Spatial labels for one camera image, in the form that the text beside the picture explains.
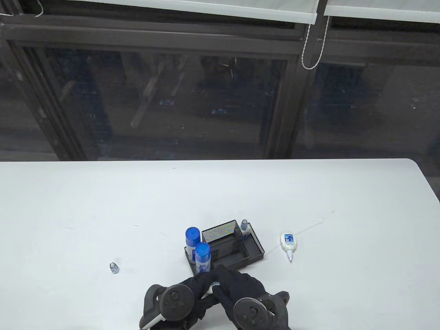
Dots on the small white glue bottle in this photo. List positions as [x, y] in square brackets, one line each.
[209, 291]
[287, 241]
[245, 235]

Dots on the black white tracking controller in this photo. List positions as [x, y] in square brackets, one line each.
[175, 302]
[252, 312]

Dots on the white roller blind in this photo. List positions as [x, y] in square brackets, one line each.
[240, 8]
[378, 8]

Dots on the dark window frame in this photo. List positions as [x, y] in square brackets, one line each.
[154, 34]

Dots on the black mesh desk organizer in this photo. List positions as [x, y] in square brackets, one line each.
[247, 244]

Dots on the person's left hand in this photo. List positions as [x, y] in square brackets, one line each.
[199, 283]

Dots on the person's right hand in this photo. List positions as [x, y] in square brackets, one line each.
[237, 283]

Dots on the blue bottle cap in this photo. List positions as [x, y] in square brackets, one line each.
[193, 235]
[202, 250]

